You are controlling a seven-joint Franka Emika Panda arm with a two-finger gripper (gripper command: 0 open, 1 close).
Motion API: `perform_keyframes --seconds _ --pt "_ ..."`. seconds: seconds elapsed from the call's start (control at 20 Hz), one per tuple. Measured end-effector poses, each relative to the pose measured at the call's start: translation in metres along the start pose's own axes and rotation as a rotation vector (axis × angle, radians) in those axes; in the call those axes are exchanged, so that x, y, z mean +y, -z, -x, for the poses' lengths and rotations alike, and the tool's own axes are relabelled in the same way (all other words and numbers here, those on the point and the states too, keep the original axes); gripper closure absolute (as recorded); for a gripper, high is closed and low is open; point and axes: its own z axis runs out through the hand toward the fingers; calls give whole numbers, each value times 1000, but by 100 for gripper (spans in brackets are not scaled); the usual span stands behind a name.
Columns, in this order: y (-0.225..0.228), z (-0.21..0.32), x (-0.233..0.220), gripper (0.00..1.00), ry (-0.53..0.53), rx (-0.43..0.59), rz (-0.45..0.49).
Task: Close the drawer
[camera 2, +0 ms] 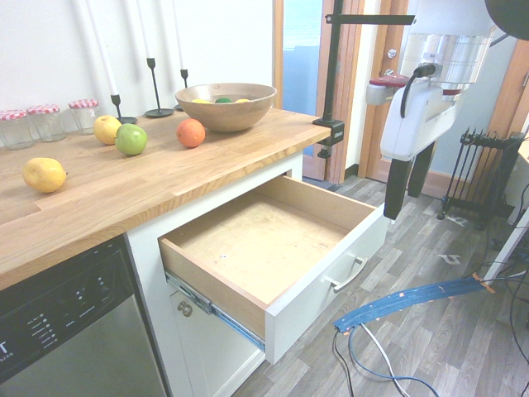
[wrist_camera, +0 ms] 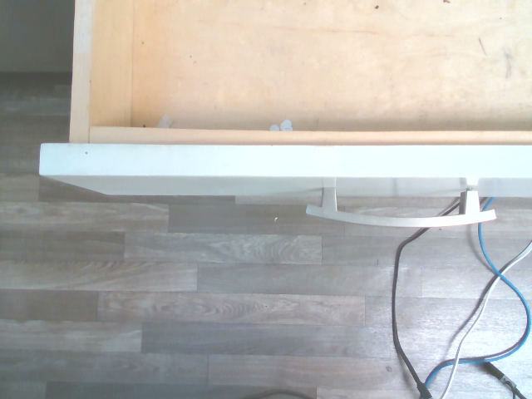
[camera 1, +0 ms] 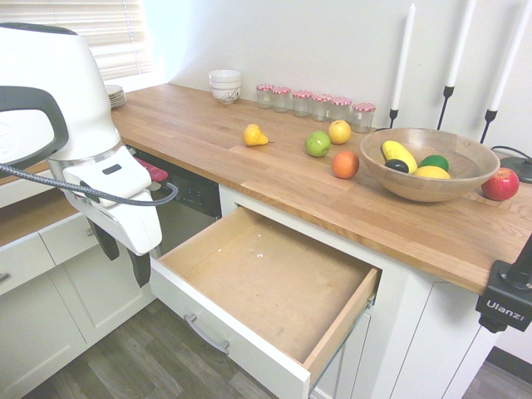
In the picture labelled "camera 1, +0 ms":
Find black braided camera cable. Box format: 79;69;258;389
0;162;180;208

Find glass jar with checkered lid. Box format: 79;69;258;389
272;86;292;113
292;90;313;118
329;96;352;124
352;102;377;134
311;93;333;122
255;84;274;110

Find orange fruit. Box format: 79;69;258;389
331;150;361;180

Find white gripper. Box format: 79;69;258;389
62;145;163;288

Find stack of white plates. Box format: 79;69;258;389
103;84;127;110

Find yellow pear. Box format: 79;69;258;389
242;123;275;147

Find white window blinds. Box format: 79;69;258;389
0;0;154;82

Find black round device base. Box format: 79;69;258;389
500;155;532;185

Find white taper candle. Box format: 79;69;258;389
488;6;532;112
446;0;477;88
392;2;416;111

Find thin black power cable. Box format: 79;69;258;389
491;145;532;161

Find stainless steel dishwasher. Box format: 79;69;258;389
136;151;222;259

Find white base cabinet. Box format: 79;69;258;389
0;168;157;398

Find white wooden drawer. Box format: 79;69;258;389
149;206;382;399

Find large wooden bowl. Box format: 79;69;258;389
359;127;501;204

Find black Ulanzi clamp stand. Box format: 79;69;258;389
475;234;532;334

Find yellow apple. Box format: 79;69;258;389
328;119;352;145

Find yellow lemon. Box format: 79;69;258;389
413;165;451;180

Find red and white wrist camera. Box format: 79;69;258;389
135;155;171;195

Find green apple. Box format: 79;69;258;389
304;131;333;158

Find black avocado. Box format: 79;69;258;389
384;158;411;174

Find white bowl with floral print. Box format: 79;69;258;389
210;86;241;105

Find green lime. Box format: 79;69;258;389
418;154;451;172

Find red apple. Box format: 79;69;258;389
481;167;521;202

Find yellow banana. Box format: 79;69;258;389
381;140;419;175

